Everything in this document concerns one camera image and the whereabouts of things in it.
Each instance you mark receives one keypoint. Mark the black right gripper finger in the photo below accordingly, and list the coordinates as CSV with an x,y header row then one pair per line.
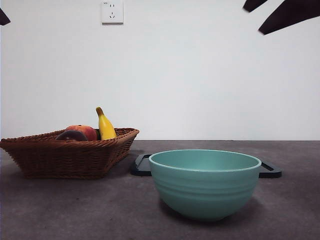
x,y
253,4
290,15

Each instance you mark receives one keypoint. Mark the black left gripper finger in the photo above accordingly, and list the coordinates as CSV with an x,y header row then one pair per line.
x,y
3,15
2,22

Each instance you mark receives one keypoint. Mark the dark red plum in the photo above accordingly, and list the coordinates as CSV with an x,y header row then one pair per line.
x,y
71,136

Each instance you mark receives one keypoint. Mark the teal ceramic bowl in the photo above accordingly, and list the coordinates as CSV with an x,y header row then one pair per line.
x,y
205,190

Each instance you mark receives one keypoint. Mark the red yellow apple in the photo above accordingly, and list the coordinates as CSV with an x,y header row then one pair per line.
x,y
87,131

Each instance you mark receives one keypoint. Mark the yellow banana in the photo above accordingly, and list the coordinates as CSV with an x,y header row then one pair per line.
x,y
106,127

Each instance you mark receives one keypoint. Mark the green avocado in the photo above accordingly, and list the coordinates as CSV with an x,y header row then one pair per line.
x,y
98,135

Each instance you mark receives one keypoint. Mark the brown wicker basket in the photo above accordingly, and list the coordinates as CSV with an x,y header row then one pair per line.
x,y
62,160

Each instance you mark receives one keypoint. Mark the dark rectangular tray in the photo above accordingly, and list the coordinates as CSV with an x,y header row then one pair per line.
x,y
140,166

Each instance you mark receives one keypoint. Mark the white wall socket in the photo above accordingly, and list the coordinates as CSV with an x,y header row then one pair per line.
x,y
112,12

